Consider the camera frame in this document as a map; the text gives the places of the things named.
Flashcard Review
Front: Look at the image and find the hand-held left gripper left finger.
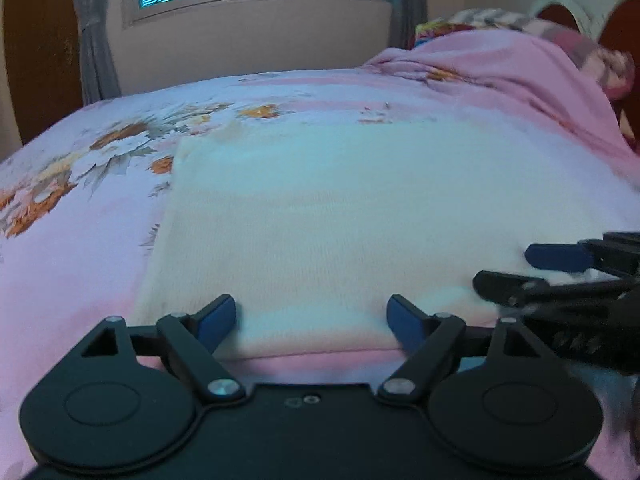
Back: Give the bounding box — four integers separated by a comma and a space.
79, 294, 247, 405

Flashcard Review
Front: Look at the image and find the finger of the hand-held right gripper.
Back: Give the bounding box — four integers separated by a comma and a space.
472, 270, 640, 317
524, 231, 640, 279

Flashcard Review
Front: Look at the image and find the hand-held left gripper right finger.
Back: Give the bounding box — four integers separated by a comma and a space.
377, 294, 547, 406

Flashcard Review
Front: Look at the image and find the cream knit sweater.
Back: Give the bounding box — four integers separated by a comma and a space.
132, 119, 640, 362

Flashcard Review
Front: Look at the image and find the pink floral bed sheet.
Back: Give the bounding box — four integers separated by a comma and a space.
0, 69, 640, 480

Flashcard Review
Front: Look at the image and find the pink blanket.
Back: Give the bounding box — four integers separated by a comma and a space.
359, 27, 640, 181

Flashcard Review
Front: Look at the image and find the striped pillow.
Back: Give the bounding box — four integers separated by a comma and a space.
449, 7, 637, 102

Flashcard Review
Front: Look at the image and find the red wooden headboard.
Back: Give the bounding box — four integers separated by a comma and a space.
529, 0, 640, 157

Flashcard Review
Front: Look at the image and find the colourful floral cloth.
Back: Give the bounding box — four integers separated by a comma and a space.
413, 16, 463, 50

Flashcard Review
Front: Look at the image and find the grey curtain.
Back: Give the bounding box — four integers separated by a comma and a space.
69, 0, 124, 107
389, 0, 431, 52

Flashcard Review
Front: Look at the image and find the brown wooden door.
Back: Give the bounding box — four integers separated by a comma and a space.
0, 0, 84, 147

